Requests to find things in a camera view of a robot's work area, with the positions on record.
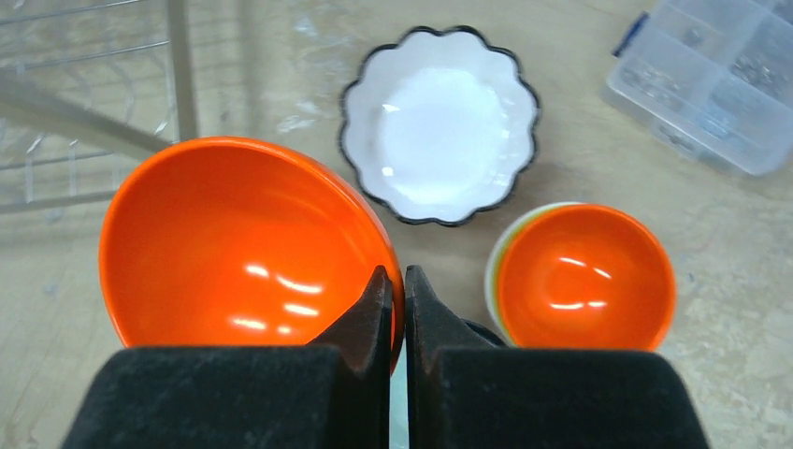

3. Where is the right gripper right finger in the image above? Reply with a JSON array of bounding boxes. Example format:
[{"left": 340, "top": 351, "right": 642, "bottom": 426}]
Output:
[{"left": 404, "top": 266, "right": 708, "bottom": 448}]

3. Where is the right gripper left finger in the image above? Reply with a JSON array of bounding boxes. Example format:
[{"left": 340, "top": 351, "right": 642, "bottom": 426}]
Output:
[{"left": 63, "top": 267, "right": 394, "bottom": 448}]

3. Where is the pale green bowl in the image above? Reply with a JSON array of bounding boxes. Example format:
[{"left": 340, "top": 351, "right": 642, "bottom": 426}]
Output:
[{"left": 389, "top": 343, "right": 410, "bottom": 449}]

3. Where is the orange bowl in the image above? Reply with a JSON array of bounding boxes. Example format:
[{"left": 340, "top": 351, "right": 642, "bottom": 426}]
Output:
[{"left": 483, "top": 201, "right": 579, "bottom": 346}]

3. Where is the red-orange bowl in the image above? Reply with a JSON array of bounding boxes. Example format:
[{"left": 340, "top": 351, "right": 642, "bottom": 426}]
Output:
[
  {"left": 497, "top": 203, "right": 677, "bottom": 351},
  {"left": 98, "top": 137, "right": 404, "bottom": 357}
]

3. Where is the white fluted bowl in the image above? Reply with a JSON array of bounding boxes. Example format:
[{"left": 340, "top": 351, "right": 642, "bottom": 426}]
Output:
[{"left": 338, "top": 25, "right": 541, "bottom": 227}]

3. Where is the metal two-tier dish rack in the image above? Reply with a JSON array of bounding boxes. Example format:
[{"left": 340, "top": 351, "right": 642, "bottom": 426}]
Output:
[{"left": 0, "top": 0, "right": 203, "bottom": 218}]

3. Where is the white blue floral bowl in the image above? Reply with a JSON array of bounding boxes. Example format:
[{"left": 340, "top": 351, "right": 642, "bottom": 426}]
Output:
[{"left": 463, "top": 319, "right": 507, "bottom": 347}]

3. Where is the clear plastic organizer box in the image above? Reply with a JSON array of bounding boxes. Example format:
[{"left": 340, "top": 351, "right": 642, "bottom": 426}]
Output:
[{"left": 602, "top": 1, "right": 792, "bottom": 176}]

